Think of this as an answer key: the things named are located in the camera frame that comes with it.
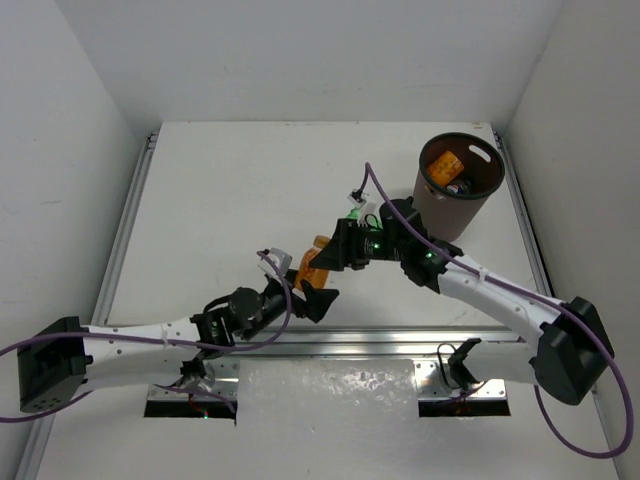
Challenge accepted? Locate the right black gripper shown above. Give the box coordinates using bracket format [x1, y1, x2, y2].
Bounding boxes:
[311, 216, 406, 269]

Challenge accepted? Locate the orange bottle front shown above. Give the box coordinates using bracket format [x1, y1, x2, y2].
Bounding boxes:
[293, 234, 332, 292]

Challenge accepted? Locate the orange bottle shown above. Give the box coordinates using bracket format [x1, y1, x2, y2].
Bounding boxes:
[427, 151, 464, 187]
[293, 234, 332, 292]

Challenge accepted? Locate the clear pepsi water bottle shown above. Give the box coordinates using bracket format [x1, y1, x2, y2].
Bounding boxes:
[446, 180, 472, 196]

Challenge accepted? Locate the green plastic bottle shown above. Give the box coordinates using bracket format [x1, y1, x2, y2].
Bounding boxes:
[347, 208, 360, 220]

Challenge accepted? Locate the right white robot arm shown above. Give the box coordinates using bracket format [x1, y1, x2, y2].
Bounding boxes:
[310, 199, 613, 405]

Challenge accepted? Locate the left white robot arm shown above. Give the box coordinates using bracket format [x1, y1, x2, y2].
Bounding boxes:
[16, 280, 339, 417]

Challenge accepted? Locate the brown plastic bin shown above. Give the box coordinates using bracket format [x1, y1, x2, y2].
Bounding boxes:
[413, 132, 505, 242]

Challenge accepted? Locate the aluminium table frame rail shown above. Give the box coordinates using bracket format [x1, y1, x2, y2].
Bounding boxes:
[29, 127, 601, 416]

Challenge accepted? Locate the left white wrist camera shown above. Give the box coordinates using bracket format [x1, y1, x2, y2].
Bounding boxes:
[258, 248, 292, 278]

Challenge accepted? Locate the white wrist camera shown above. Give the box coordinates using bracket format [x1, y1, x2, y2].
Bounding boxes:
[347, 189, 376, 215]
[258, 248, 292, 278]

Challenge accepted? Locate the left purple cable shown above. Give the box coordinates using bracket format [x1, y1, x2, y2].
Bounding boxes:
[0, 249, 294, 425]

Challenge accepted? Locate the purple cable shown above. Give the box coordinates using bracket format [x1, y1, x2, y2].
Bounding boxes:
[0, 249, 294, 425]
[357, 162, 629, 459]

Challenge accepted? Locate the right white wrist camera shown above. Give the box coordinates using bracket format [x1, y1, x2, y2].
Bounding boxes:
[347, 189, 376, 215]

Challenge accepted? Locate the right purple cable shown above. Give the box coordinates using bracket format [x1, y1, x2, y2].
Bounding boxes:
[357, 162, 629, 459]

